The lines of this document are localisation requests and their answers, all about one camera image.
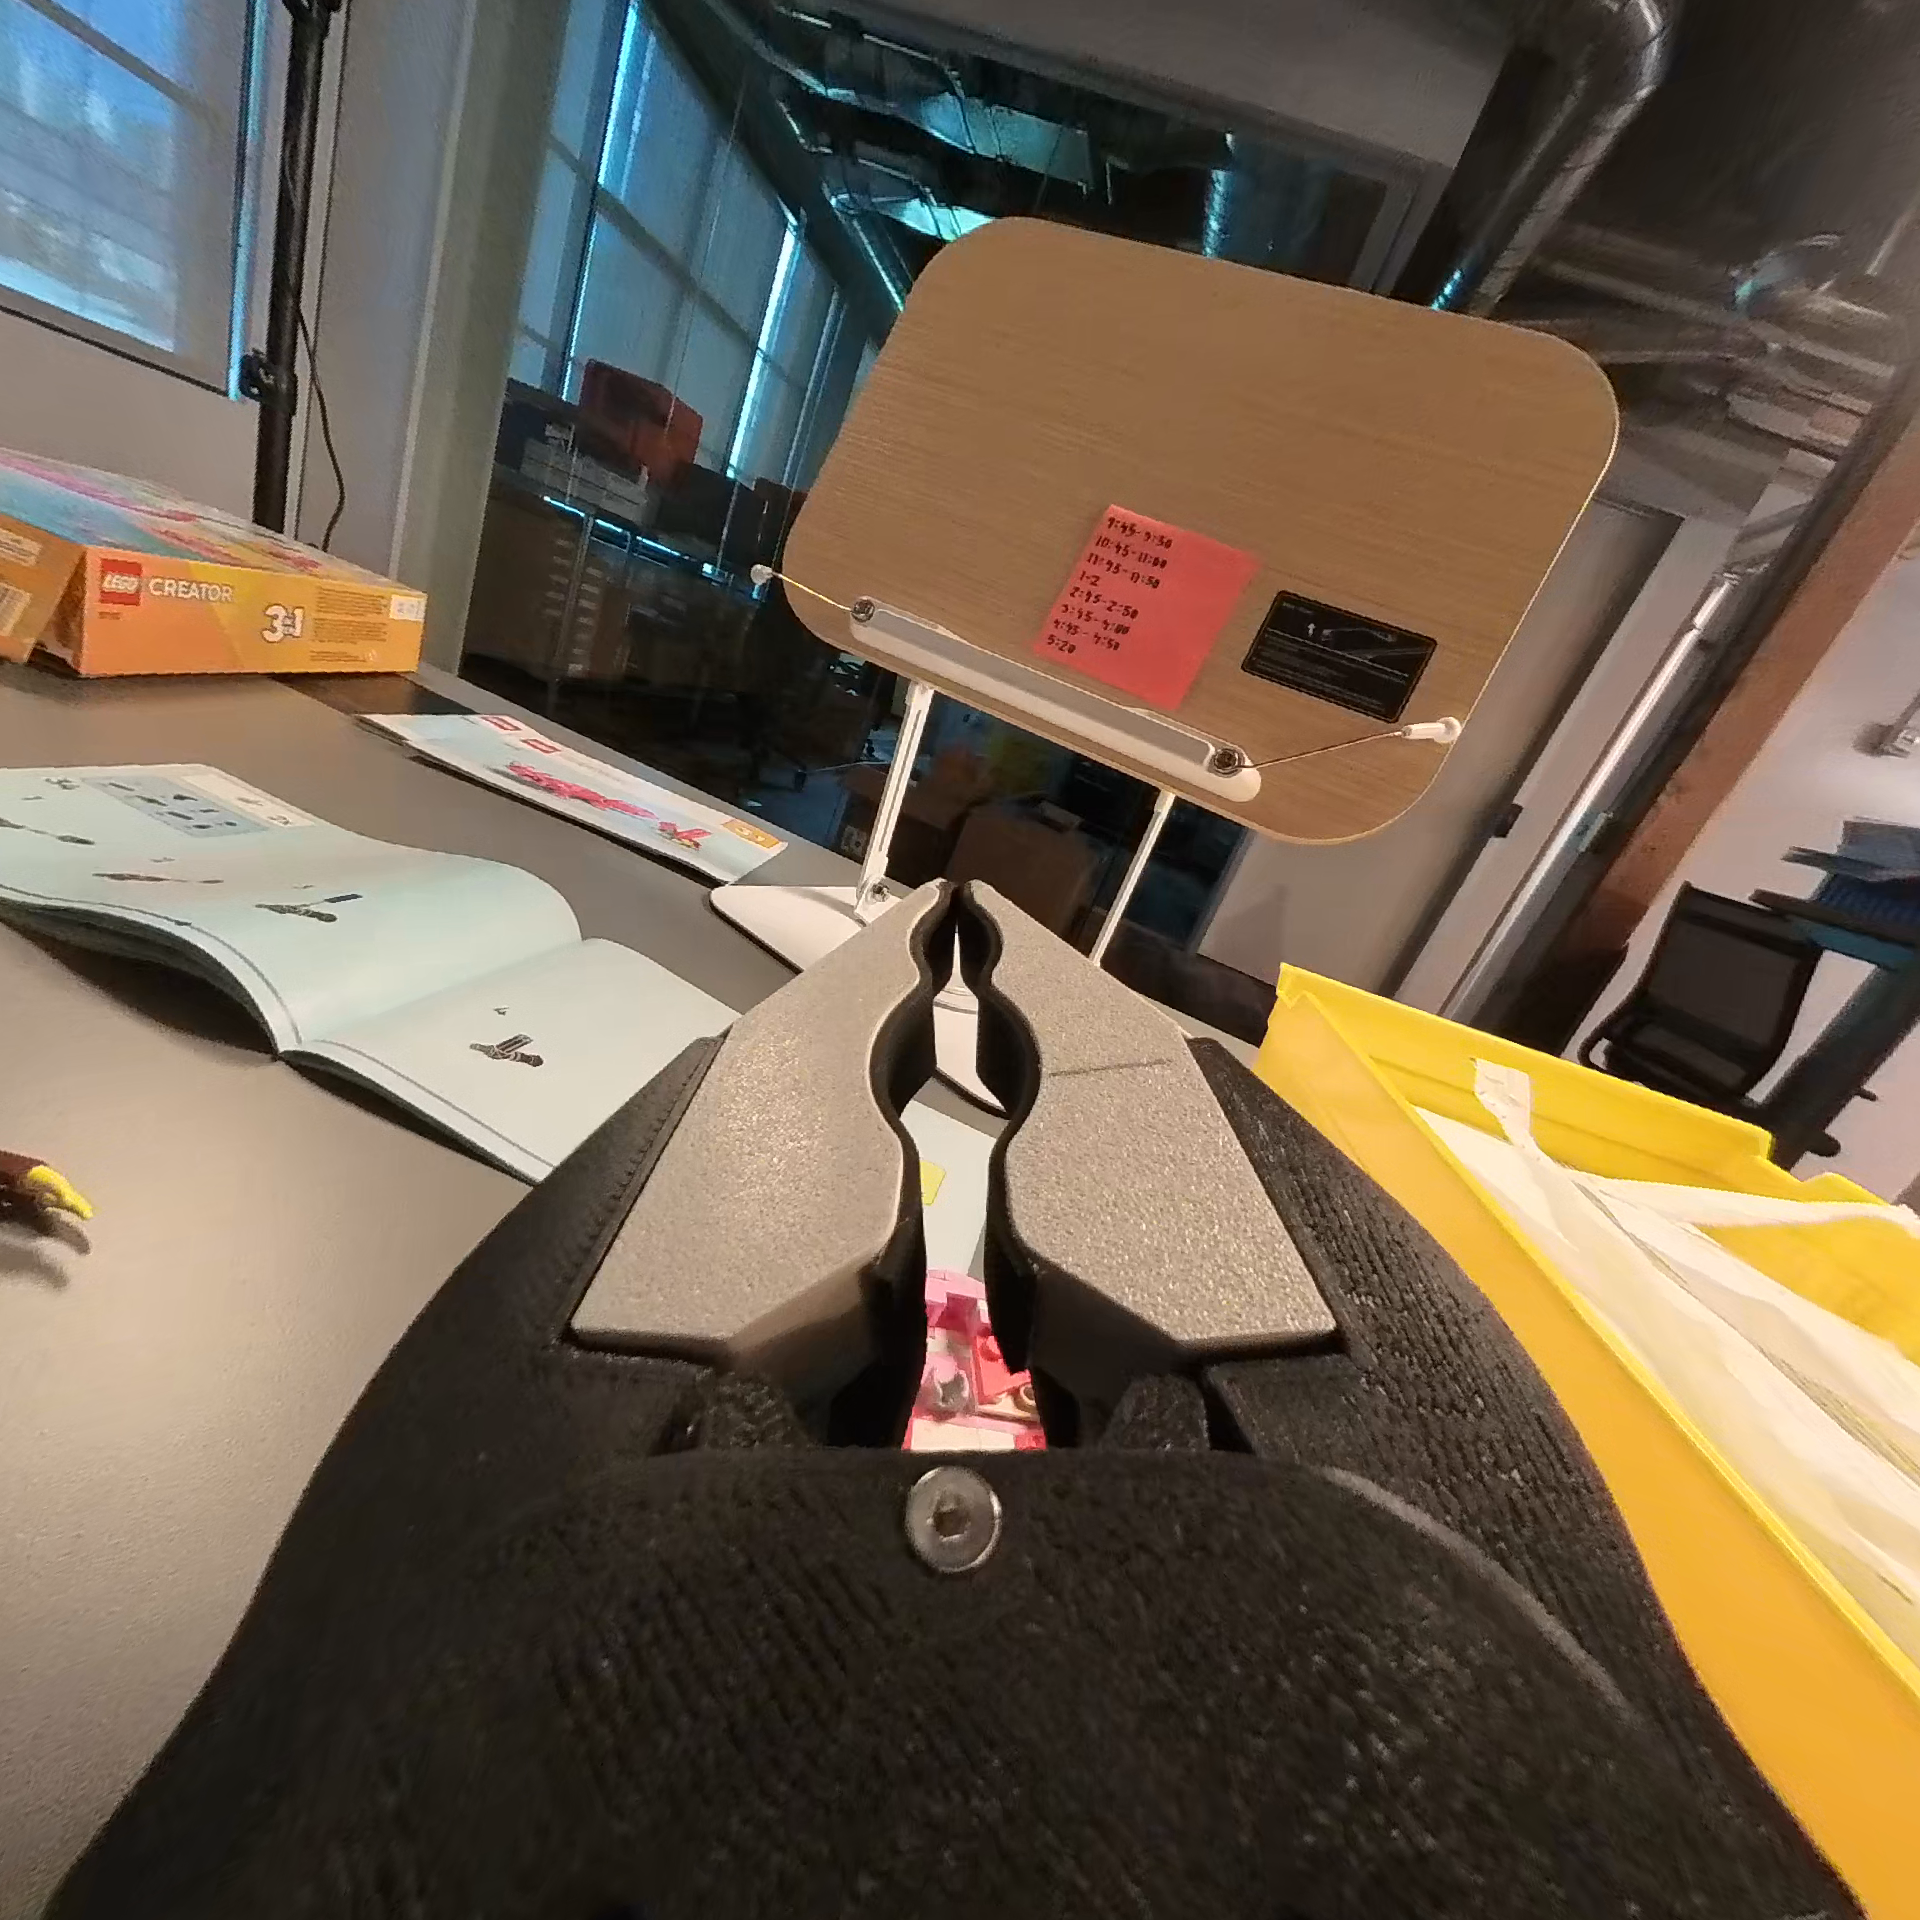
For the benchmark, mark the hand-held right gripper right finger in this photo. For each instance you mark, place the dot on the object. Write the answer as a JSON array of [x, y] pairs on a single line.
[[1156, 1185]]

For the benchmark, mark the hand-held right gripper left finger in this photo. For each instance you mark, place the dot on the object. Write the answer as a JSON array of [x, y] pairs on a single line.
[[780, 1171]]

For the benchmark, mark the pink toy brick model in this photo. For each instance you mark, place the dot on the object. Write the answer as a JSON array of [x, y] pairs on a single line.
[[960, 1371]]

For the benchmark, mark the closed instruction booklet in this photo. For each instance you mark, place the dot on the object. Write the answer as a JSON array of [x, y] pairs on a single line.
[[587, 786]]

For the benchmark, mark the open instruction booklet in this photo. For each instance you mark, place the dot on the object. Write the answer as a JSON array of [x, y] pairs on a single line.
[[347, 961]]

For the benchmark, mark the yellow plastic bin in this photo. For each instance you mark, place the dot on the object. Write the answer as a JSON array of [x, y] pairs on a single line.
[[1651, 1349]]

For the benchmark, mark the clear plastic bags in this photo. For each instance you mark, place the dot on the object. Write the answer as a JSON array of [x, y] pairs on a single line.
[[1725, 1305]]

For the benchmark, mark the pink sticky note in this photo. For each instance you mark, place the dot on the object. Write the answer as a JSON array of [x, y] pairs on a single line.
[[1148, 599]]

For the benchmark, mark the black office chair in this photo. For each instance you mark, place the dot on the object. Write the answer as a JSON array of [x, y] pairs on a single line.
[[1725, 1003]]

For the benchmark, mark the wooden book stand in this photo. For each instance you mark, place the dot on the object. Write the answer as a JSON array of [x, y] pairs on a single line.
[[1200, 493]]

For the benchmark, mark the brown and yellow toy piece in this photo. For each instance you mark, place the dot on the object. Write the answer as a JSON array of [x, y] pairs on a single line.
[[37, 1188]]

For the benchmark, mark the orange toy brick box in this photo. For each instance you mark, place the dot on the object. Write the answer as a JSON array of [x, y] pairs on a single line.
[[195, 586]]

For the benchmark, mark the black tripod stand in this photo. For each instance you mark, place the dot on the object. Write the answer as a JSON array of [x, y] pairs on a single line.
[[285, 269]]

